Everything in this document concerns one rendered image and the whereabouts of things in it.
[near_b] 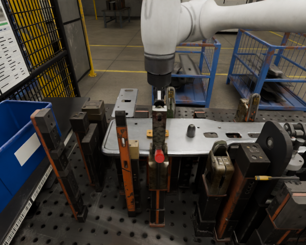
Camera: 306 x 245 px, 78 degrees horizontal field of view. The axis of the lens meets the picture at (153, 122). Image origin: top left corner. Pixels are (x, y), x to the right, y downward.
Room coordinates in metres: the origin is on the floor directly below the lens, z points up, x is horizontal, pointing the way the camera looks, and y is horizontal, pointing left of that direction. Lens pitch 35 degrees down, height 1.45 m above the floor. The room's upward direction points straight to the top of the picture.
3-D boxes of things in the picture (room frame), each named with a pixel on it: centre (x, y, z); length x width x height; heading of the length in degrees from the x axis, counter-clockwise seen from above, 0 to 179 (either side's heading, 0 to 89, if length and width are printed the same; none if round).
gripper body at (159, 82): (0.57, -0.02, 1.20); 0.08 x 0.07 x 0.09; 179
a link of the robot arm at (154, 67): (0.57, -0.02, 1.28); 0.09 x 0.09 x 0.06
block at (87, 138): (0.58, 0.25, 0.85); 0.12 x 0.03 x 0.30; 179
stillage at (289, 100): (2.74, -1.73, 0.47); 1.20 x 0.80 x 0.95; 176
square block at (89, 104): (0.70, 0.25, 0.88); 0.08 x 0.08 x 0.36; 89
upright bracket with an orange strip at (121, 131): (0.41, 0.08, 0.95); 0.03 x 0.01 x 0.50; 89
